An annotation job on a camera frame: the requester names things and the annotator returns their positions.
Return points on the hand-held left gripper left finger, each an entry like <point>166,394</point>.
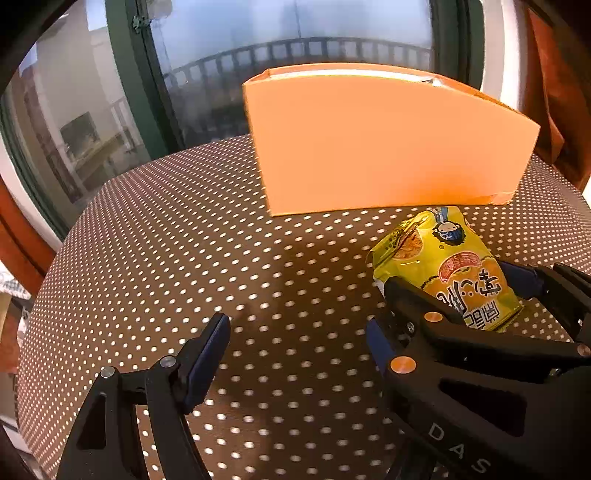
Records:
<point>207,360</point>

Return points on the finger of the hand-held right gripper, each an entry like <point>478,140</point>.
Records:
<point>415,304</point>
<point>521,281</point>

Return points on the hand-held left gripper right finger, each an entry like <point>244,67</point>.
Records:
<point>378,344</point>

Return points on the yellow cartoon snack packet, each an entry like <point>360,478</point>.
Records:
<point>443,263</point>

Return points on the orange cardboard box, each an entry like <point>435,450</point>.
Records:
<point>378,147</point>

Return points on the brown polka dot tablecloth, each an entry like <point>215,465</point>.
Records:
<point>184,230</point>

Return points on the rust orange curtain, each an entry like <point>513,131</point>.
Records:
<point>18,240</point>
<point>554,92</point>

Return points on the black and white patterned cloth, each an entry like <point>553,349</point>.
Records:
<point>11,286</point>

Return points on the balcony railing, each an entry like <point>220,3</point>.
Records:
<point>277,48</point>

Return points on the dark green window frame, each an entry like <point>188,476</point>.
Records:
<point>143,92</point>

